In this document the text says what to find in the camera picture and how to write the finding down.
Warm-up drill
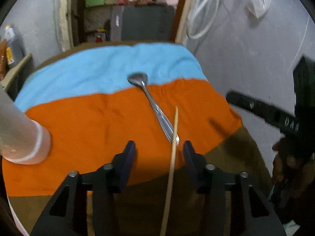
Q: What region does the kitchen counter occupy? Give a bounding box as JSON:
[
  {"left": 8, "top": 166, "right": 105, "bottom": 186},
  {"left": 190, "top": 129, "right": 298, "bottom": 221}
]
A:
[{"left": 1, "top": 53, "right": 32, "bottom": 92}]

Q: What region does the right hand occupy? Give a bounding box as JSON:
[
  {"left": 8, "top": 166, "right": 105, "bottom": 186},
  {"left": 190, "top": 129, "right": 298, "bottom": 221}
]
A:
[{"left": 272, "top": 138, "right": 314, "bottom": 188}]

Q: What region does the brown tablecloth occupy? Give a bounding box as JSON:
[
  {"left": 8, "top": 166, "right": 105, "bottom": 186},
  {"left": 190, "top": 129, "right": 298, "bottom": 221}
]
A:
[{"left": 9, "top": 44, "right": 271, "bottom": 235}]

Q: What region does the orange cloth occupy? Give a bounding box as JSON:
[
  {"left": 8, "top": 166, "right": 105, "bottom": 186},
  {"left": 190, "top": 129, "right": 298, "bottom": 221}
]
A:
[{"left": 3, "top": 79, "right": 242, "bottom": 197}]

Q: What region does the bamboo chopstick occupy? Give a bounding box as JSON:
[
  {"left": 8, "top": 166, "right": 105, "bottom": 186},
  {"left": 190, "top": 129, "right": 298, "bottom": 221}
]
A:
[{"left": 160, "top": 106, "right": 179, "bottom": 236}]

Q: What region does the light blue cloth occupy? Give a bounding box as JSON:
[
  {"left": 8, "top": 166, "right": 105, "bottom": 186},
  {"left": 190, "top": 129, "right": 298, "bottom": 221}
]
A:
[{"left": 14, "top": 43, "right": 206, "bottom": 112}]

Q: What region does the translucent plastic utensil cup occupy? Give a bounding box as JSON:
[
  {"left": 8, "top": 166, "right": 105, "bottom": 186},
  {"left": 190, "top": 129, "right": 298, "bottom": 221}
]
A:
[{"left": 1, "top": 89, "right": 51, "bottom": 165}]

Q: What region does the red white bottle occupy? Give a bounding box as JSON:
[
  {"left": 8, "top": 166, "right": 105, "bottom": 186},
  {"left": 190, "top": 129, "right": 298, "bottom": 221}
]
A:
[{"left": 95, "top": 29, "right": 106, "bottom": 43}]

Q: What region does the large oil jug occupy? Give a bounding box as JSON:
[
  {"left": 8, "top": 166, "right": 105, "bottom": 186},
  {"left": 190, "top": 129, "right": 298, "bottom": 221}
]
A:
[{"left": 4, "top": 25, "right": 24, "bottom": 69}]

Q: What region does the green box on shelf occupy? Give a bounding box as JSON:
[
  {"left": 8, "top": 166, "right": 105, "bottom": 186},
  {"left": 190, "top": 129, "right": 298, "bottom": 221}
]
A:
[{"left": 85, "top": 0, "right": 105, "bottom": 7}]

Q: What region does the steel teaspoon patterned handle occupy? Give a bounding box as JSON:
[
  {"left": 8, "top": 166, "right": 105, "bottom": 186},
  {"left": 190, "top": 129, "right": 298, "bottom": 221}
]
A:
[{"left": 127, "top": 73, "right": 174, "bottom": 143}]

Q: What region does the white hose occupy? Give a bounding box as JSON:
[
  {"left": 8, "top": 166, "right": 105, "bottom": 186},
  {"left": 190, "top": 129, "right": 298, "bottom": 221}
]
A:
[{"left": 185, "top": 0, "right": 225, "bottom": 40}]

